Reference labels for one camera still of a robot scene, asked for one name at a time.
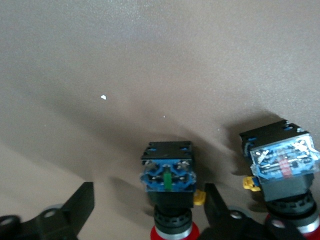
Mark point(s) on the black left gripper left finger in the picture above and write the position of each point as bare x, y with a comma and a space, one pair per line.
75, 212

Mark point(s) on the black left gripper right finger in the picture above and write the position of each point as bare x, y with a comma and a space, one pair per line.
220, 220

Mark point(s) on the red push button switch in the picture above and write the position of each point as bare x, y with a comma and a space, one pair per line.
282, 160
167, 165

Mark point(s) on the tiny white debris speck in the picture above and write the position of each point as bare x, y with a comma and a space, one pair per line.
103, 97

